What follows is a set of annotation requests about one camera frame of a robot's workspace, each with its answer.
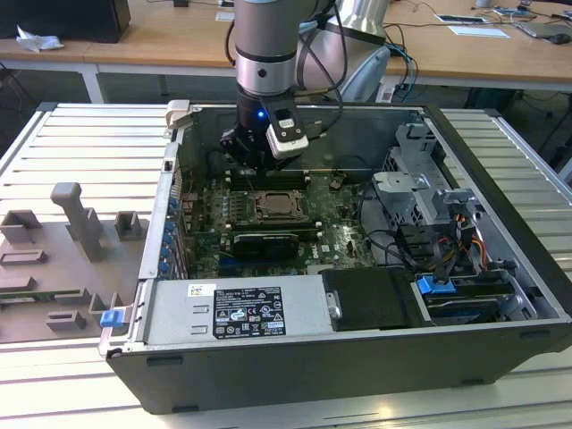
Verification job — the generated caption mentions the black RAM slot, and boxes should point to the black RAM slot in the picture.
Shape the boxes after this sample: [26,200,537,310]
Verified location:
[228,179,312,191]
[228,171,312,182]
[230,217,323,228]

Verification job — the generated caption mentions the CPU socket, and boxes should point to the CPU socket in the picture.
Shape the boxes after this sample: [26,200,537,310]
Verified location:
[251,189,312,223]

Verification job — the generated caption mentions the black graphics card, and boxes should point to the black graphics card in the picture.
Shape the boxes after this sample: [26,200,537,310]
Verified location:
[231,231,299,261]

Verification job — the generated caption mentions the green motherboard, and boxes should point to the green motherboard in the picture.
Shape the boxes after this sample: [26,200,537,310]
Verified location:
[178,172,381,278]

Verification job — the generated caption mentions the silver metal drive cage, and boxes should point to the silver metal drive cage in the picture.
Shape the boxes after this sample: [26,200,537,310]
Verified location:
[371,122,449,225]

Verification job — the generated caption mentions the grey power supply unit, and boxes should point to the grey power supply unit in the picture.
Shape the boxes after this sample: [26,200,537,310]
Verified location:
[145,274,337,346]

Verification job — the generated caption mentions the black box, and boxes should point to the black box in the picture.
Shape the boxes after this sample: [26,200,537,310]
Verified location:
[0,0,132,44]

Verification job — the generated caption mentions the blue plastic latch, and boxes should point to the blue plastic latch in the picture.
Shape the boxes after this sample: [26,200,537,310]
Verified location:
[99,309,125,331]

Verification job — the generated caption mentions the crumpled white paper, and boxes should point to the crumpled white paper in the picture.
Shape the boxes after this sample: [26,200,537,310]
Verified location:
[15,24,64,53]

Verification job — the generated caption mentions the hard disk in blue carrier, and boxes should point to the hard disk in blue carrier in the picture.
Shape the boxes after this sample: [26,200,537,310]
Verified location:
[414,273,516,326]

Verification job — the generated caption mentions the grey parts rack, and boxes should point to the grey parts rack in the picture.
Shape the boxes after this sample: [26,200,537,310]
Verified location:
[0,181,151,345]

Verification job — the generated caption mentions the white paper sheet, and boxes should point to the white paper sheet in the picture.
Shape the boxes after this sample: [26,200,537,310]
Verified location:
[447,24,511,39]

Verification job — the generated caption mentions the black open PC case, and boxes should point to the black open PC case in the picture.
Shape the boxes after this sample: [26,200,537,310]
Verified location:
[98,98,572,415]

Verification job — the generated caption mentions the green RAM stick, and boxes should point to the green RAM stick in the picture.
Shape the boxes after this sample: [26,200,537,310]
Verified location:
[0,290,62,301]

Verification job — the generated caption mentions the grey laptop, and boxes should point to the grey laptop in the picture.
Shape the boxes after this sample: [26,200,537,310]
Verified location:
[513,19,572,42]

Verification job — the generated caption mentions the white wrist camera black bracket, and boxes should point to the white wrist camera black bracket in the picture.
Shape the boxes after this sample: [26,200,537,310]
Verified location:
[260,95,311,161]

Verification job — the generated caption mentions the black looped wire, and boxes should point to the black looped wire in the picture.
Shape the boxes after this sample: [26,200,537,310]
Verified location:
[362,228,417,270]

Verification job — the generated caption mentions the blue cables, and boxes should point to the blue cables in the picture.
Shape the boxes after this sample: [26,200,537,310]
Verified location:
[391,40,420,93]

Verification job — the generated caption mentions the black disk wire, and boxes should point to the black disk wire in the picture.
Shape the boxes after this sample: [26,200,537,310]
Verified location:
[433,240,450,287]

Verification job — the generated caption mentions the orange yellow red wires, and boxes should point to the orange yellow red wires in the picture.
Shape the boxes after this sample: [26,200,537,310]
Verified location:
[467,222,489,265]

